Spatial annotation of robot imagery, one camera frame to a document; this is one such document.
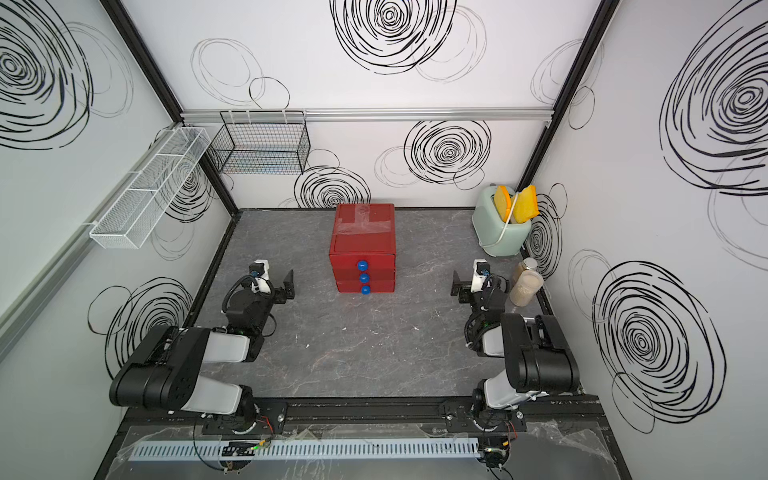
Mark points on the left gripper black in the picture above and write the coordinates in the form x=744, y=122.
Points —
x=279, y=291

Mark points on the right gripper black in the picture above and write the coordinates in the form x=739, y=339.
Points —
x=465, y=290

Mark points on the red drawer cabinet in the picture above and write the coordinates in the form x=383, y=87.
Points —
x=364, y=227

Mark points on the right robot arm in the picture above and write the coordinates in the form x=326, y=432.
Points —
x=538, y=360

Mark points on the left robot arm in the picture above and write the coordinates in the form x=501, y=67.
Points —
x=164, y=371

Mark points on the mint green toaster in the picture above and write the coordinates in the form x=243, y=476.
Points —
x=496, y=237

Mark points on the clear jar with grains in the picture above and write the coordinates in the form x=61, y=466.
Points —
x=527, y=281

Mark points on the left yellow toast slice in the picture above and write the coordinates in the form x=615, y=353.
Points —
x=503, y=202

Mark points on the yellow toast slice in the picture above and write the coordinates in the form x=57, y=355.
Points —
x=503, y=202
x=526, y=205

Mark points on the right yellow toast slice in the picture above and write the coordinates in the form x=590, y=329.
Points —
x=526, y=205

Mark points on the white mesh shelf basket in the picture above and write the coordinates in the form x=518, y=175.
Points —
x=130, y=219

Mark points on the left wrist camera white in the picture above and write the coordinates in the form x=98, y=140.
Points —
x=259, y=273

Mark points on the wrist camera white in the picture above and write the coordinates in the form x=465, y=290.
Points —
x=259, y=273
x=481, y=271

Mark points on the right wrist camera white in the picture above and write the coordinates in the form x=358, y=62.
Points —
x=481, y=271

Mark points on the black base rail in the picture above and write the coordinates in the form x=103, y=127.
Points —
x=454, y=414

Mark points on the black wire basket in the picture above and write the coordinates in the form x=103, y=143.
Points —
x=273, y=142

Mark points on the grey slotted cable duct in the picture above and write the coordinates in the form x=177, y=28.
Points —
x=212, y=451

